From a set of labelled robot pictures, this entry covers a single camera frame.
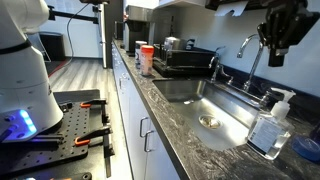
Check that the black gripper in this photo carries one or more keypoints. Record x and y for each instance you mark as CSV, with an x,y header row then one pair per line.
x,y
286,23

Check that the clear sanitizer pump bottle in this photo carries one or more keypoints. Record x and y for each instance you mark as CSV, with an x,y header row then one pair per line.
x,y
270,130

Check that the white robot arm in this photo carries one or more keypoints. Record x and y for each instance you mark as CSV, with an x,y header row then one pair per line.
x,y
27,104

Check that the stainless steel sink basin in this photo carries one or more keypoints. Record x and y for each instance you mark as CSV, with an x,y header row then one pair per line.
x,y
219,115

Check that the blue round coaster object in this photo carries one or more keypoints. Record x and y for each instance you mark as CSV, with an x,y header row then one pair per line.
x,y
306,148

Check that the paper towel dispenser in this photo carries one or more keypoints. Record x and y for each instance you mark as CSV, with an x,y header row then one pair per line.
x,y
233,7

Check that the black dish drying rack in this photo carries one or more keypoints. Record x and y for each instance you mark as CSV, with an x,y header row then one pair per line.
x,y
182,63

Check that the stainless steel pot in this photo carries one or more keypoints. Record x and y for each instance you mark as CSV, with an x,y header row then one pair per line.
x,y
173,43

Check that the orange lid creamer container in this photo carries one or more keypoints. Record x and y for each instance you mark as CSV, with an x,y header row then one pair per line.
x,y
146,60

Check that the white lid dark canister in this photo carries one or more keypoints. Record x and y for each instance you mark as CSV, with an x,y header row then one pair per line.
x,y
138,45

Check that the black coffee maker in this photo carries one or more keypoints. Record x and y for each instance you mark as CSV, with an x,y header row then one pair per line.
x,y
137,27

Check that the white cabinet front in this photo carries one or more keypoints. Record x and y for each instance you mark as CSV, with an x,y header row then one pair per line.
x,y
148,157

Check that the orange black clamp far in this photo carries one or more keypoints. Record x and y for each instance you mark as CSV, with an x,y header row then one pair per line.
x,y
88,104

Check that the orange black clamp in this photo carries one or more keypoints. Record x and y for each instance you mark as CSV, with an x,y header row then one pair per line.
x,y
88,104
85,139

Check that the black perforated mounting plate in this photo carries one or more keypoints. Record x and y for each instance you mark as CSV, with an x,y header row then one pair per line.
x,y
22,150

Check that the orange black clamp near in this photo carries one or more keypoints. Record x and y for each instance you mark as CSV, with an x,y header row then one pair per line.
x,y
85,139

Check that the chrome faucet lever handle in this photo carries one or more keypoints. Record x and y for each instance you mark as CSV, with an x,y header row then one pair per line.
x,y
270,98

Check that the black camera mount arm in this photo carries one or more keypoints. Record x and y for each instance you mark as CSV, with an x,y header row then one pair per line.
x,y
53,14

